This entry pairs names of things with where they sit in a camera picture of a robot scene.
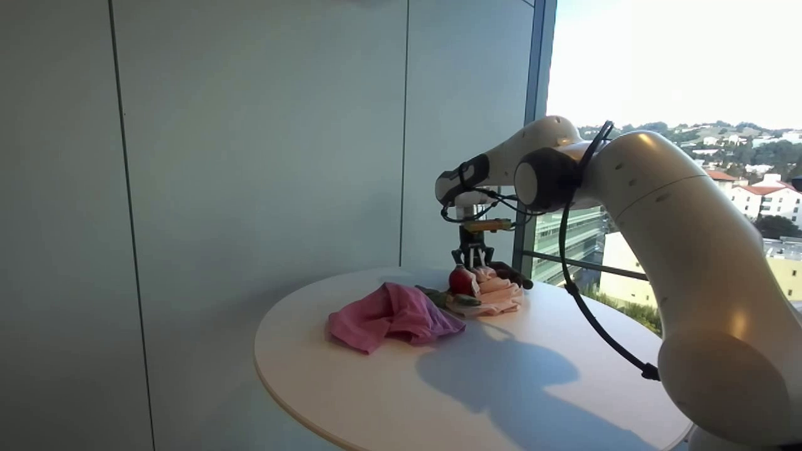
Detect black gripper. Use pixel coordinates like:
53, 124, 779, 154
449, 228, 499, 274

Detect pink cloth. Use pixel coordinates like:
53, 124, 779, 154
323, 282, 468, 359

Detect glass office building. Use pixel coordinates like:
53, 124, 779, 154
534, 205, 608, 292

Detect dark window railing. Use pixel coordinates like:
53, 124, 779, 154
522, 249, 657, 283

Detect small white red-roofed building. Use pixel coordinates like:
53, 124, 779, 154
725, 176, 802, 225

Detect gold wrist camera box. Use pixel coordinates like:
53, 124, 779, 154
458, 215, 513, 239

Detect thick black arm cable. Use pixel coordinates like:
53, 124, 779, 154
557, 118, 664, 383

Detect grey window frame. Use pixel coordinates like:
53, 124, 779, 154
509, 0, 562, 278

